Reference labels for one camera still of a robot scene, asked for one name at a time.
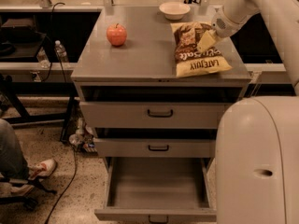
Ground clear plastic water bottle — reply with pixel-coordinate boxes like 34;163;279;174
55;40;69;63

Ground black table frame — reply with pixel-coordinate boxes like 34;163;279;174
0;76;78;143

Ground brown yellow chip bag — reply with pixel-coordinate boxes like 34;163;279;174
171;21;232;77

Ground white red sneaker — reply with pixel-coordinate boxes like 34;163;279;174
29;159;57;180

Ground black office chair base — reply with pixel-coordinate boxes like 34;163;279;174
0;176;58;211

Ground bottom grey drawer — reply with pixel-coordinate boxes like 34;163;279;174
94;158;216;224

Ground white ceramic bowl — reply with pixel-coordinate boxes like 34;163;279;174
159;2;191;21

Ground top grey drawer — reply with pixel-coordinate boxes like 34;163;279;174
79;102;229;129

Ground clutter of bottles on floor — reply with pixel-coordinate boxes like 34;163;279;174
68;118;97;153

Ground grey metal drawer cabinet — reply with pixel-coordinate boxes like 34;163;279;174
70;5;252;173

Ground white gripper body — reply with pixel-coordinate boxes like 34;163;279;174
211;9;238;38

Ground middle grey drawer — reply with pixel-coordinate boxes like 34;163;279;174
93;138;215;158

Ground grey drawer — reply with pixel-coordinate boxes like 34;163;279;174
94;158;216;224
93;138;215;158
79;102;229;129

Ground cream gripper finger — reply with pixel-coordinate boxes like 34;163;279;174
197;30;221;52

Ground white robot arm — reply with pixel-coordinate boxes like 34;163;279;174
197;0;299;224

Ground red apple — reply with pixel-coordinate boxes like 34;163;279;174
107;23;127;47

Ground person's jeans leg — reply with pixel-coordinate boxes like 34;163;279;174
0;119;29;179

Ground black floor cable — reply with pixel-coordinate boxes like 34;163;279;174
43;145;78;224

